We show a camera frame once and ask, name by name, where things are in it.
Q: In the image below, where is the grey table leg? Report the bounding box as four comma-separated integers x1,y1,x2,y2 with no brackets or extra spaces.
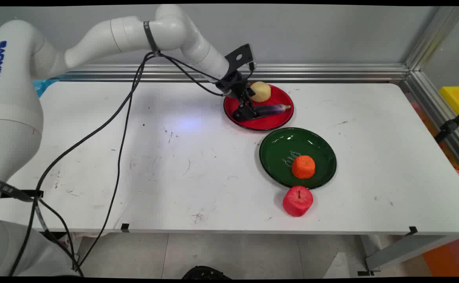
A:
357,234,459,276

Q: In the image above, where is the red toy apple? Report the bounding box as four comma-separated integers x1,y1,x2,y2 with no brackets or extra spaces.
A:
282,186,314,217

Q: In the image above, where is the dark green plate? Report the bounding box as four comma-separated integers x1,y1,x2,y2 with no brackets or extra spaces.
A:
258,127,337,190

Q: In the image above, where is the black wrist camera mount plate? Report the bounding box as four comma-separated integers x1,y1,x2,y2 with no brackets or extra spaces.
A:
224,43,256,74

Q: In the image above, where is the purple toy eggplant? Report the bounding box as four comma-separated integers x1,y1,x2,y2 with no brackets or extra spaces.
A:
253,104,292,118

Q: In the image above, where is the black strap on arm link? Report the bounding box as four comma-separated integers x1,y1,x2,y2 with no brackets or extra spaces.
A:
143,20,161,57

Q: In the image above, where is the pale yellow toy potato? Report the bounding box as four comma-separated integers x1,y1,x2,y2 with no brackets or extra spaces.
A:
250,81,272,103

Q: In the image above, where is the yellow box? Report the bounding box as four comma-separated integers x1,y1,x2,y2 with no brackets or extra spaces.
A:
439,86,459,130

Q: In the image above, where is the black object on floor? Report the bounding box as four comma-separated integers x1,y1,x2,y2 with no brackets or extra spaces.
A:
181,266,232,280

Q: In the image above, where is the blue plastic sheet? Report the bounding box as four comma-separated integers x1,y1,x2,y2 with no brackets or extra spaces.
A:
32,77,61,98

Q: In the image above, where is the horizontal aluminium frame rail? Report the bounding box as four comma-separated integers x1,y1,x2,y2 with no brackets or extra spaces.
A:
58,63,411,83

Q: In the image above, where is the orange toy orange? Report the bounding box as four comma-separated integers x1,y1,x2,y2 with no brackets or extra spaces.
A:
291,155,316,180

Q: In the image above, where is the red plate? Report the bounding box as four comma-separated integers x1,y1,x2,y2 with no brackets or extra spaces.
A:
223,84,295,131

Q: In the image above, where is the side aluminium frame rail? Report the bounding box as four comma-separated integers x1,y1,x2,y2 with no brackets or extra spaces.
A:
400,71,459,177

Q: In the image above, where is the black cable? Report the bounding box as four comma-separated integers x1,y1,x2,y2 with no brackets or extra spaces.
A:
8,53,230,277
72,50,230,276

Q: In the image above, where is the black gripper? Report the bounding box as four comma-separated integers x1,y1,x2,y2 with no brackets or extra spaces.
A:
215,71,259,122

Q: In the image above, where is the orange box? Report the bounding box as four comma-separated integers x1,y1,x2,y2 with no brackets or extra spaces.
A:
421,235,459,277

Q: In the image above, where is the black strap on arm base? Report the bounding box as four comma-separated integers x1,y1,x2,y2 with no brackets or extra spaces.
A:
0,178,44,203

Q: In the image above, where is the upright aluminium frame post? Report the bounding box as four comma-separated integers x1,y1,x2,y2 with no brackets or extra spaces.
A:
405,6,459,72

